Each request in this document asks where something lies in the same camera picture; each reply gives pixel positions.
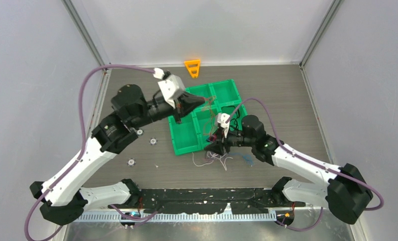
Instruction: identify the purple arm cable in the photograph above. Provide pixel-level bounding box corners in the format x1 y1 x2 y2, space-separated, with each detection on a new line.
225 97 385 232
24 64 158 241

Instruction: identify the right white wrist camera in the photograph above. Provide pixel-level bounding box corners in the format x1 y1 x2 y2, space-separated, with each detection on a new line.
216 113 231 138

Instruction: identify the perforated metal rail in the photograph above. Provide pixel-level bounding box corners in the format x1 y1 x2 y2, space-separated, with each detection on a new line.
75 210 276 222

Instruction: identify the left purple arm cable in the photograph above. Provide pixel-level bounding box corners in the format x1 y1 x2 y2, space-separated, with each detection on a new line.
24 64 158 241

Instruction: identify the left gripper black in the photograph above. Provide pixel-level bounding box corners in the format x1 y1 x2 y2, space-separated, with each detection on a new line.
131 90 206 129

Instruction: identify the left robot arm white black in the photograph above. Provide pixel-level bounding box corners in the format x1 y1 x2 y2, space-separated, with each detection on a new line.
30 84 205 225

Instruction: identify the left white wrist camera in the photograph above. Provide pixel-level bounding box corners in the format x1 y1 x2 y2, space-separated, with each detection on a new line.
158 73 185 109

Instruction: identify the green plastic bin tray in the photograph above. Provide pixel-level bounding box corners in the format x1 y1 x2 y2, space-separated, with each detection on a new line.
168 79 242 156

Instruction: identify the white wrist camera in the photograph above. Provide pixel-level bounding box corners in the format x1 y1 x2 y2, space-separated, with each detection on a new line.
158 73 185 109
216 113 231 138

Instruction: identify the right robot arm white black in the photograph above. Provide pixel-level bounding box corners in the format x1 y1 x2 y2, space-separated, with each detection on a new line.
204 113 373 224

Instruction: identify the red cable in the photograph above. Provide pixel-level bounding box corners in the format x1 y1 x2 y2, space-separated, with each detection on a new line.
198 96 220 137

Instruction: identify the orange triangular plastic piece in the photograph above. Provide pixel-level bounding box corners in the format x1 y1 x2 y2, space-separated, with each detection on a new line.
184 59 201 78

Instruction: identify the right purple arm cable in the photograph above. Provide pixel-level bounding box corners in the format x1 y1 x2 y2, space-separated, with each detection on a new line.
225 97 385 232

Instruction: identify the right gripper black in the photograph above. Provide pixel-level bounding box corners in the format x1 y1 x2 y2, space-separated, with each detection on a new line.
205 126 255 155

